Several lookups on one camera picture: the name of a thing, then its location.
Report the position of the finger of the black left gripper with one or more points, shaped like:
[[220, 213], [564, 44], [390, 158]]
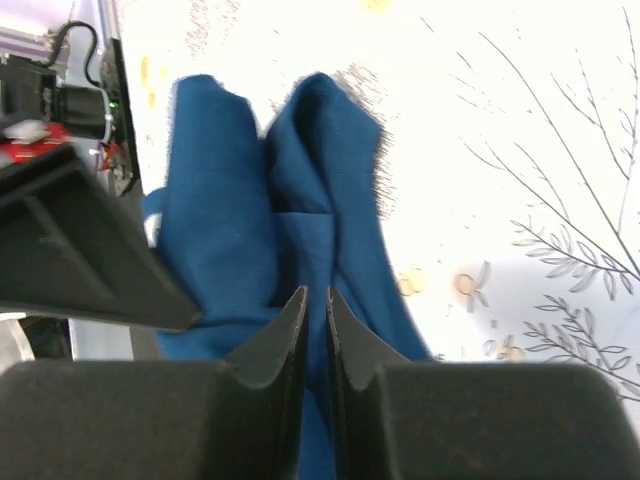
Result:
[[68, 250]]

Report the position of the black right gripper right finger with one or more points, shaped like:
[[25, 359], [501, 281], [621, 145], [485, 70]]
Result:
[[393, 418]]

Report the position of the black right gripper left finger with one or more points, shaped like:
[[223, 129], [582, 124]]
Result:
[[235, 418]]

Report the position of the dark blue t shirt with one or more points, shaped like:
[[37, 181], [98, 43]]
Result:
[[245, 220]]

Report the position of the floral patterned table cloth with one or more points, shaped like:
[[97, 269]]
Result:
[[508, 177]]

